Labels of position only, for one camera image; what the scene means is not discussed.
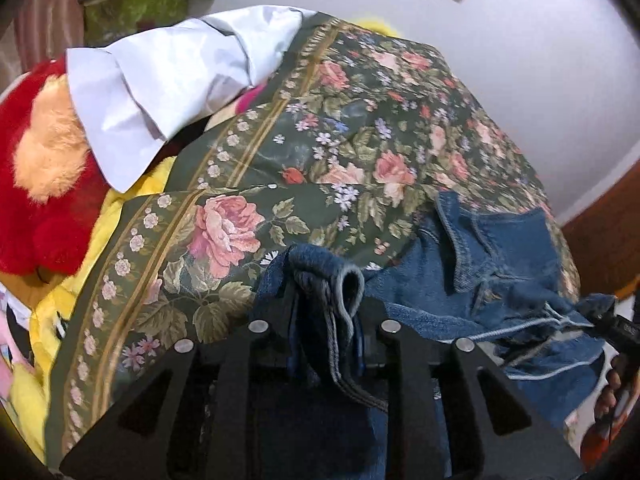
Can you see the striped brown curtain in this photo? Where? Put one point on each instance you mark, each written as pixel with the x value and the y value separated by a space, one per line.
pixel 45 25

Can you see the person's right hand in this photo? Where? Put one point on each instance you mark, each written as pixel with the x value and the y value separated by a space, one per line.
pixel 611 385

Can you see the green floral bedspread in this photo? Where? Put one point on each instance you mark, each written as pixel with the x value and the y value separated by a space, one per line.
pixel 300 160

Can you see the green storage bag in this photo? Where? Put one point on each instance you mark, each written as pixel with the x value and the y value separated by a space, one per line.
pixel 135 10

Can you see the white shirt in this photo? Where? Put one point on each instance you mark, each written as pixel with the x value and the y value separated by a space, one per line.
pixel 175 70

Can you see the pink cloth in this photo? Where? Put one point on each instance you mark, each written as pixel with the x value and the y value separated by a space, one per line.
pixel 10 350

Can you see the red plush toy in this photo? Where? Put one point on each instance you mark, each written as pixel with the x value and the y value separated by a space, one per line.
pixel 50 240

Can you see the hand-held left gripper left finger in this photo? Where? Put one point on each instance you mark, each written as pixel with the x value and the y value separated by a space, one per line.
pixel 270 350

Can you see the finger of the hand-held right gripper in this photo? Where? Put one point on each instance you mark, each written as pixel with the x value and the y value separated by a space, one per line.
pixel 622 331

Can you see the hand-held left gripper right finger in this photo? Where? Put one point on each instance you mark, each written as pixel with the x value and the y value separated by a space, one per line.
pixel 380 350

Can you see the blue denim jeans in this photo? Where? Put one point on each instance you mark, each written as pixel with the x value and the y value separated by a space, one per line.
pixel 450 310

